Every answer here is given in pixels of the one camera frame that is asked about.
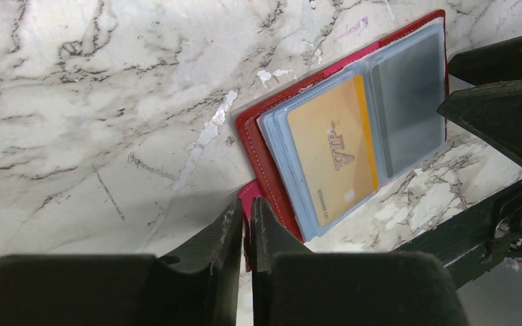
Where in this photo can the red leather card holder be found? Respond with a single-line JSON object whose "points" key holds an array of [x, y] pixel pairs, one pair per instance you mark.
{"points": [[267, 139]]}

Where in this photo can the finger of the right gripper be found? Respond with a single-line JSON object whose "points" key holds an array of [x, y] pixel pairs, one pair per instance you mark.
{"points": [[498, 62], [492, 112]]}

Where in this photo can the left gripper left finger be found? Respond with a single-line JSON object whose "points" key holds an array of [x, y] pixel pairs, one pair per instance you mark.
{"points": [[196, 283]]}

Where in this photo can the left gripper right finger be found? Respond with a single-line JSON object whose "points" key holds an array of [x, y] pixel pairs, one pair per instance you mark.
{"points": [[292, 285]]}

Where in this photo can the gold vip credit card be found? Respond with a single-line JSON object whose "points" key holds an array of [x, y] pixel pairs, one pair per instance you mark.
{"points": [[334, 143]]}

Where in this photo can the black mounting base rail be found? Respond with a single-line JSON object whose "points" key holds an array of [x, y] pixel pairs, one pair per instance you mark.
{"points": [[477, 239]]}

